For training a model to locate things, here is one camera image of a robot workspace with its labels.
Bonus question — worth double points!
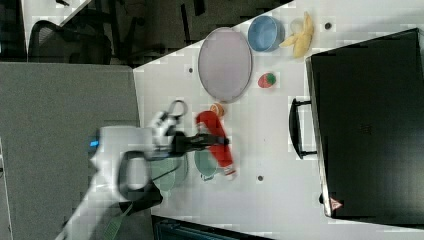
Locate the green mug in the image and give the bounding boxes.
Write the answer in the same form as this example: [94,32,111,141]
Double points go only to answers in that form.
[194,150,219,181]

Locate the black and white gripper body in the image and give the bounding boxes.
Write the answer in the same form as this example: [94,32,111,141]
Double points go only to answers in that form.
[148,100,188,158]

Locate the plush orange half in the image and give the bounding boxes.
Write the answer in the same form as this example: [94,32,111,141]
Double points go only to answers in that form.
[209,103,225,117]

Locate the large grey plate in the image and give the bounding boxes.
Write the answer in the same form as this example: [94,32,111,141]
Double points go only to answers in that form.
[198,27,252,103]

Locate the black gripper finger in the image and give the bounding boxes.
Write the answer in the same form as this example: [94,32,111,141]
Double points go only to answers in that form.
[194,134,230,149]

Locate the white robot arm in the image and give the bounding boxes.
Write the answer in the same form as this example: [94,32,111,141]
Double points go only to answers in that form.
[55,100,236,240]

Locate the red and green strawberry toy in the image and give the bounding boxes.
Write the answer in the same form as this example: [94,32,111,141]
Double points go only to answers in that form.
[258,73,276,88]

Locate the plush peeled banana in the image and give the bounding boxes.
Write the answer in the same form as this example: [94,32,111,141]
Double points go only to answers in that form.
[279,11,314,58]

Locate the silver toaster oven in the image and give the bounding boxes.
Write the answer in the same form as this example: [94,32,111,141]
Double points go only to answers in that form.
[305,28,424,229]

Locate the black office chair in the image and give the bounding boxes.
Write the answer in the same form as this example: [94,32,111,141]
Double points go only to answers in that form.
[28,20,112,65]

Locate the black cylinder with green tag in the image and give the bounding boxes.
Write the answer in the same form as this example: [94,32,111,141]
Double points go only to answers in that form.
[103,181,163,240]

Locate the blue metal frame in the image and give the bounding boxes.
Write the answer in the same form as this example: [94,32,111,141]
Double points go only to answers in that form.
[152,215,272,240]

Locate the red plush ketchup bottle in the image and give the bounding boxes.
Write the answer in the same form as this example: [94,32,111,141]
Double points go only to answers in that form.
[195,110,236,180]

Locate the blue bowl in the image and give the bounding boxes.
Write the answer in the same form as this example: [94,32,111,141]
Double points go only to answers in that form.
[247,16,285,52]

